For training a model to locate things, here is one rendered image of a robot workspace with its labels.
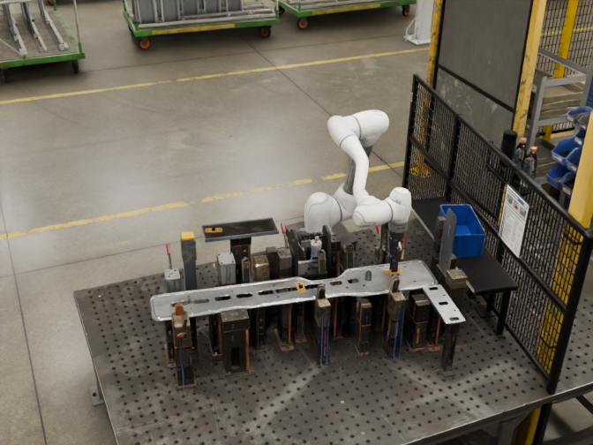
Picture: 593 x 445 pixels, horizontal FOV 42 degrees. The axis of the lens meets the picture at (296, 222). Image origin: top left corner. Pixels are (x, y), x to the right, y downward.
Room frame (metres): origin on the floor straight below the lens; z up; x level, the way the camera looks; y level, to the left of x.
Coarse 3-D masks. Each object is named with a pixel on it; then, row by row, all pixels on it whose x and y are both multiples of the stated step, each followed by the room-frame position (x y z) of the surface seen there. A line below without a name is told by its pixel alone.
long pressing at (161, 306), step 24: (384, 264) 3.18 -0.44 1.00; (408, 264) 3.19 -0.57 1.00; (216, 288) 2.95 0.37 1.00; (240, 288) 2.95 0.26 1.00; (264, 288) 2.96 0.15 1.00; (288, 288) 2.97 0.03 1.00; (336, 288) 2.97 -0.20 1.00; (360, 288) 2.97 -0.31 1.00; (384, 288) 2.98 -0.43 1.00; (408, 288) 2.99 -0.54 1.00; (168, 312) 2.76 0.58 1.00; (192, 312) 2.76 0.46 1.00; (216, 312) 2.77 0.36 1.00
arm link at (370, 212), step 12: (348, 144) 3.42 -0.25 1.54; (360, 144) 3.44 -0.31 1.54; (360, 156) 3.35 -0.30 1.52; (360, 168) 3.27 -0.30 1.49; (360, 180) 3.18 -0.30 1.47; (360, 192) 3.10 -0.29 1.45; (360, 204) 3.03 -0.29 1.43; (372, 204) 3.01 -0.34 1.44; (384, 204) 3.02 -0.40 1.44; (360, 216) 2.95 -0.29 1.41; (372, 216) 2.95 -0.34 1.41; (384, 216) 2.98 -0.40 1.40
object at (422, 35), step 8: (424, 0) 9.96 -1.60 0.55; (432, 0) 10.01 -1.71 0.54; (416, 8) 10.06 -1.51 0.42; (424, 8) 9.97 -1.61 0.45; (432, 8) 10.02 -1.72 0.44; (416, 16) 10.05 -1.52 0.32; (424, 16) 9.97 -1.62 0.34; (416, 24) 10.07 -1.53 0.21; (424, 24) 9.98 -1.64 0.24; (416, 32) 10.02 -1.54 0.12; (424, 32) 9.98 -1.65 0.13; (408, 40) 10.03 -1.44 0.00; (416, 40) 9.98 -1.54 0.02; (424, 40) 9.98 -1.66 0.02
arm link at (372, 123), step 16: (368, 112) 3.62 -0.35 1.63; (368, 128) 3.55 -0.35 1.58; (384, 128) 3.60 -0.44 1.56; (368, 144) 3.59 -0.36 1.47; (352, 160) 3.67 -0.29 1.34; (368, 160) 3.69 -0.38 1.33; (352, 176) 3.69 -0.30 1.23; (336, 192) 3.79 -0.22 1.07; (352, 192) 3.72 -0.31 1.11; (352, 208) 3.73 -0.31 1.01
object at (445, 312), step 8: (424, 288) 2.99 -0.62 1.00; (440, 288) 2.99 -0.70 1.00; (432, 296) 2.92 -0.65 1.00; (440, 296) 2.92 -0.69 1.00; (448, 296) 2.92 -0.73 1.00; (432, 304) 2.86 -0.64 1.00; (448, 304) 2.86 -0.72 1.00; (440, 312) 2.80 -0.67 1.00; (448, 312) 2.80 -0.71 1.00; (456, 312) 2.80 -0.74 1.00; (448, 320) 2.74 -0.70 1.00; (464, 320) 2.75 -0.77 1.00
